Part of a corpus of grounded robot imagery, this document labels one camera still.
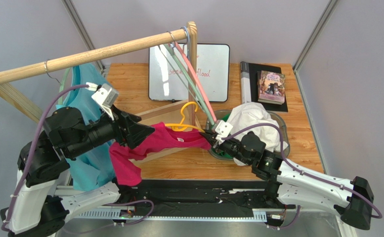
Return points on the light blue wire hanger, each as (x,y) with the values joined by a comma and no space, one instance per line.
(185,49)

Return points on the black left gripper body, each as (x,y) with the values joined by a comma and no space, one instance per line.
(125,137)

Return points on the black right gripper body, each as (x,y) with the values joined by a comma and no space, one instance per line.
(218,143)

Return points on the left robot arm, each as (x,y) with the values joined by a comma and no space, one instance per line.
(63,136)

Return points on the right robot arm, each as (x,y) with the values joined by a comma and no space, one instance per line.
(292,184)

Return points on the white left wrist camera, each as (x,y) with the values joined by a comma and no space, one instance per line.
(104,96)

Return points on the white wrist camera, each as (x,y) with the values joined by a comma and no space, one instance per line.
(222,128)
(104,96)

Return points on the illustrated paperback book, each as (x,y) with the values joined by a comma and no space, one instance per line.
(271,87)

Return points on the pale green hanger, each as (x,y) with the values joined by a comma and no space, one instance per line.
(178,59)

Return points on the white t shirt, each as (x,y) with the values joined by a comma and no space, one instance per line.
(254,131)

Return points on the sage green hanger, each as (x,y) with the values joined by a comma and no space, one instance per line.
(62,81)

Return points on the wooden clothes rack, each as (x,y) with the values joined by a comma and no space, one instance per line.
(15,98)

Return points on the pink hanger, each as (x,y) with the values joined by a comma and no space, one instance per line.
(210,112)

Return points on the clear blue plastic tub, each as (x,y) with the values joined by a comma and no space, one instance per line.
(281,125)

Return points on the white board with red writing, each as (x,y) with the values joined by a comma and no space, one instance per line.
(167,82)

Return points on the light blue t shirt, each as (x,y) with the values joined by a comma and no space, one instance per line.
(94,168)

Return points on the black binder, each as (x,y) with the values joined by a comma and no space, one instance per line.
(252,86)

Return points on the magenta t shirt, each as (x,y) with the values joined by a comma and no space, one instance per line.
(128,174)

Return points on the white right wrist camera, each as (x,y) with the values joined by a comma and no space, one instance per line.
(222,128)

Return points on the green t shirt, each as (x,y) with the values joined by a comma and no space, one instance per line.
(222,155)

